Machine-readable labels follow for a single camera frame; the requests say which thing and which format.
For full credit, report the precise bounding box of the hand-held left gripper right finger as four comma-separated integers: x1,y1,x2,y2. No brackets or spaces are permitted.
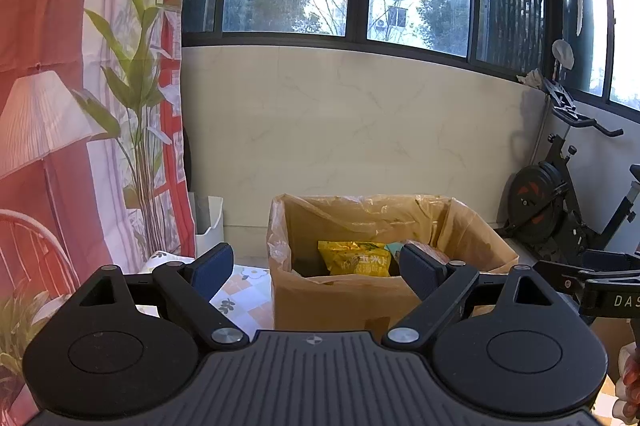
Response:
381,243,569,351

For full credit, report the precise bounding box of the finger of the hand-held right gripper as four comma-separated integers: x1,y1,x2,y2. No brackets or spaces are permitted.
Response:
580,250,640,276
532,258,589,303

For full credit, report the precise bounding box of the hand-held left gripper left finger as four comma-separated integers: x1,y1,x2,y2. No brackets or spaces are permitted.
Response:
65,242,250,351

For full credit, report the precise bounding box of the yellow snack packet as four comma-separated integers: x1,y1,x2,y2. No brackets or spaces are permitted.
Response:
318,240,393,278

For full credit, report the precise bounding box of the cardboard box with panda print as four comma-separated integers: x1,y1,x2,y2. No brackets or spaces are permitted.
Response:
270,195,520,342

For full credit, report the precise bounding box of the person's right hand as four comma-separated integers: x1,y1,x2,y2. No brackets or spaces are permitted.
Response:
614,341,640,422

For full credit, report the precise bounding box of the floral checked tablecloth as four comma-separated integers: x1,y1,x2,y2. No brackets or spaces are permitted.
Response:
122,252,276,343

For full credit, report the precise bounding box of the white plastic bin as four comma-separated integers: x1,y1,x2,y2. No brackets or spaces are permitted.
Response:
194,195,225,258

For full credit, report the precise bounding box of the plain brown carton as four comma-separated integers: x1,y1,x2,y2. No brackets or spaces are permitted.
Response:
590,317,637,388

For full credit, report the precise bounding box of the black exercise bike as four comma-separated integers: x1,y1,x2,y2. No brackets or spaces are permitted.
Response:
500,78,640,268

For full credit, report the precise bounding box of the white cloth on handlebar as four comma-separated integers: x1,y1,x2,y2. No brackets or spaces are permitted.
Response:
517,68,547,90

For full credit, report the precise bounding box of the printed wall backdrop cloth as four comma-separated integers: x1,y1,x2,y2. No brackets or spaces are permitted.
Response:
0,0,197,409

